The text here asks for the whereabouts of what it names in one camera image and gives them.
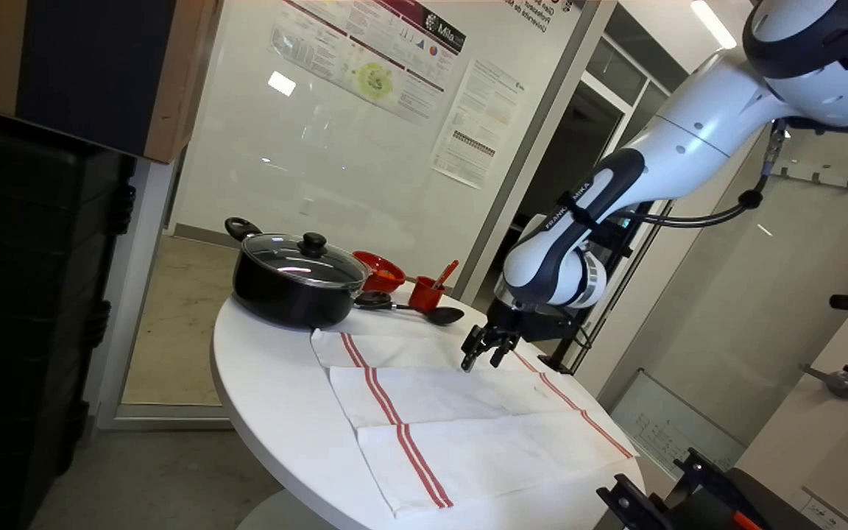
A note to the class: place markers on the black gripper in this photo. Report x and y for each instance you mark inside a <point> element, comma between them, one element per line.
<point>517,323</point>

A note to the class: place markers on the white towel with red stripes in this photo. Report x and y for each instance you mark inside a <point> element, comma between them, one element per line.
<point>464,432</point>

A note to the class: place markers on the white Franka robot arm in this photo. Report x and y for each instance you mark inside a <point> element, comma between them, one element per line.
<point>698,128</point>

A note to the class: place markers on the black spoon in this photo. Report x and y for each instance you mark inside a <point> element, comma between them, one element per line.
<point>442,315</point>

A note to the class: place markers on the red plastic cup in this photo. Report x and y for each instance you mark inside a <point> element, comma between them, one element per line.
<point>428,296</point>

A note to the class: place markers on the black tripod stand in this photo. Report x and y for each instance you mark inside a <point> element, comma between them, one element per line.
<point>582,324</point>

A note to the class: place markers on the red plastic bowl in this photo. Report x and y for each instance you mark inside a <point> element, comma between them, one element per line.
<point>382,270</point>

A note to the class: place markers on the glass pot lid black knob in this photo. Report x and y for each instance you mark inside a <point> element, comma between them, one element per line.
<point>301,259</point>

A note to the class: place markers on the black cooking pot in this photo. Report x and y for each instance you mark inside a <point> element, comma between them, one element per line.
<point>288,296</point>

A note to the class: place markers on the white paper notice sheet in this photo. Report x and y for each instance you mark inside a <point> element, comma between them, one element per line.
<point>478,121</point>

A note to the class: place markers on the grey round knob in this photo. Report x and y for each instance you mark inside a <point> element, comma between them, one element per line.
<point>840,384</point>

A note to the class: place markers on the ceiling light strip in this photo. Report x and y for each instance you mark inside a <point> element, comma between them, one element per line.
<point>716,28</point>

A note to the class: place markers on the black equipment case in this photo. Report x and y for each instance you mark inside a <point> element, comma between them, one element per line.
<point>21,324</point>

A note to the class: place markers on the black metal clamp frame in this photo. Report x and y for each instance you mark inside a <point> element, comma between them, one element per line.
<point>685,496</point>

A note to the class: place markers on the large wall poster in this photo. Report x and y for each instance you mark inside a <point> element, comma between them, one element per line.
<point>375,53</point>

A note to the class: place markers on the wall coat hook rail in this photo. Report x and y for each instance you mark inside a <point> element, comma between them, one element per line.
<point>837,177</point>

